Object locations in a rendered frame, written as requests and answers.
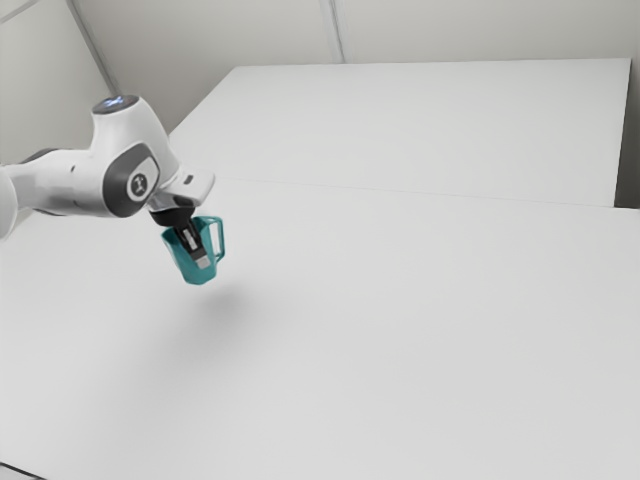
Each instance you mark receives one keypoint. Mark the teal faceted mug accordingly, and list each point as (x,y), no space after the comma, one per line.
(206,274)

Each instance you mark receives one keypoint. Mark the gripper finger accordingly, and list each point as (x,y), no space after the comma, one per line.
(194,248)

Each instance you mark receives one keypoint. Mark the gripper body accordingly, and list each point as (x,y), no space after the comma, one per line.
(171,217)

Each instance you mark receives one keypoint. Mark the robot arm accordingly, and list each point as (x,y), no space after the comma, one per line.
(90,175)

